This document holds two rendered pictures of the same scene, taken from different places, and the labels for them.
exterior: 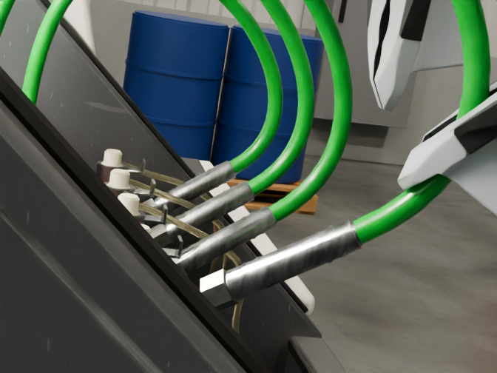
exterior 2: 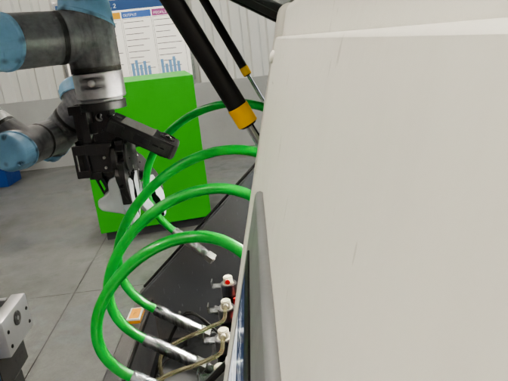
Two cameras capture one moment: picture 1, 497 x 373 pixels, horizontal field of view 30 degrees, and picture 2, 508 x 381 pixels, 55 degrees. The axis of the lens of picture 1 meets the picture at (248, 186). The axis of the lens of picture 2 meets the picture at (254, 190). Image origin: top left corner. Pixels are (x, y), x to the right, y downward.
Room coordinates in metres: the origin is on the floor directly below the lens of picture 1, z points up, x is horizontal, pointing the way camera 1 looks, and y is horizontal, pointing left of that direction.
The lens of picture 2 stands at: (1.31, 0.33, 1.53)
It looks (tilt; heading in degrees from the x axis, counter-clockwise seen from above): 17 degrees down; 195
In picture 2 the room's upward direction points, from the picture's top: 6 degrees counter-clockwise
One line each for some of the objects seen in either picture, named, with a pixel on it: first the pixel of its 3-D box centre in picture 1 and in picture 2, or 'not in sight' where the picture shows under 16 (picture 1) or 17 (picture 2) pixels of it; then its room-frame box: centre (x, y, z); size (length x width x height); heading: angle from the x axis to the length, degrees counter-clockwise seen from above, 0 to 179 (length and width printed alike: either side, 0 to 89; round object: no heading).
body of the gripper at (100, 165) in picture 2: not in sight; (104, 138); (0.62, -0.10, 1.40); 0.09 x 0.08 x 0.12; 104
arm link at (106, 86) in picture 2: not in sight; (99, 87); (0.62, -0.09, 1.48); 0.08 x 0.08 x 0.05
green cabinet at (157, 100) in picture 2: not in sight; (146, 150); (-2.68, -1.74, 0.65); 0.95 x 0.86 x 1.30; 116
